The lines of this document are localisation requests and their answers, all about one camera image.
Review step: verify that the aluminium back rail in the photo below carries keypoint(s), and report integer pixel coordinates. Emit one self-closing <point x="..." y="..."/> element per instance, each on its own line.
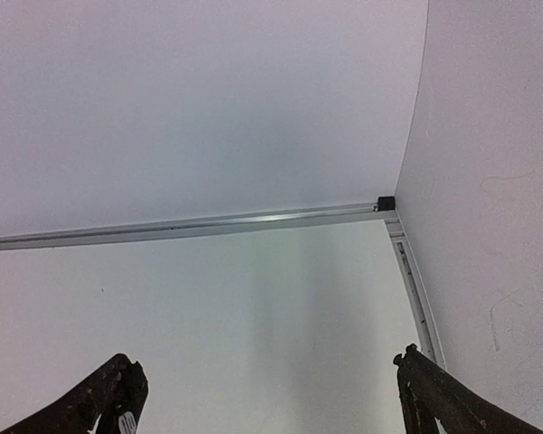
<point x="190" y="228"/>

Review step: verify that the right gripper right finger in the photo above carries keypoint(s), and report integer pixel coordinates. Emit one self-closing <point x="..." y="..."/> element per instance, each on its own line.
<point x="433" y="401"/>

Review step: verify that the aluminium rail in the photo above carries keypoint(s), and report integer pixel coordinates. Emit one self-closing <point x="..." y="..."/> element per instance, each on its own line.
<point x="429" y="339"/>
<point x="190" y="228"/>

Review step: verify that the black corner bracket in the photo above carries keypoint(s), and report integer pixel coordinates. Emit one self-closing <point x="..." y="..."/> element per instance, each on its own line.
<point x="385" y="203"/>

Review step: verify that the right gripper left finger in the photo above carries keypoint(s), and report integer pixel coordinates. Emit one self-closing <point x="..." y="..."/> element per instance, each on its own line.
<point x="109" y="400"/>

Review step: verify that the aluminium right side rail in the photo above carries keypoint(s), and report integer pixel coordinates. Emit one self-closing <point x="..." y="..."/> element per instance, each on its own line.
<point x="429" y="339"/>

